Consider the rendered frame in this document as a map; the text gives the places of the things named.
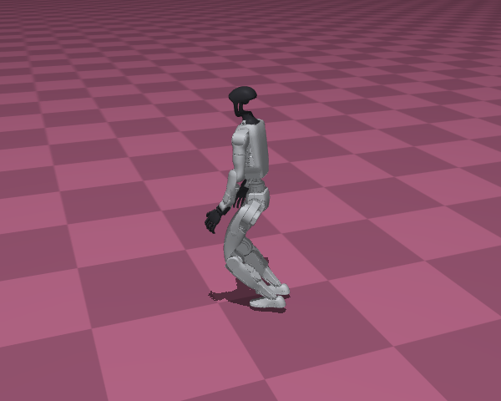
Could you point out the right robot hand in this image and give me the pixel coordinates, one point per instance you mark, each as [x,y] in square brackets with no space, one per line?
[241,194]

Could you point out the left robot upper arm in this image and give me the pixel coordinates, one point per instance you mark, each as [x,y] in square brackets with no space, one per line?
[240,140]

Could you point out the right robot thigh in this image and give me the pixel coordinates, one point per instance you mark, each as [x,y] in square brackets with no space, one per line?
[246,245]

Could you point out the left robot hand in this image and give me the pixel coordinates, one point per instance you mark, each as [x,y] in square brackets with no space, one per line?
[214,218]

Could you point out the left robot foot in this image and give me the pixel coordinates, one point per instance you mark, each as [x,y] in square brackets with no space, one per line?
[264,302]

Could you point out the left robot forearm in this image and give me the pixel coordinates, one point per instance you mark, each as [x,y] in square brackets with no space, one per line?
[231,191]

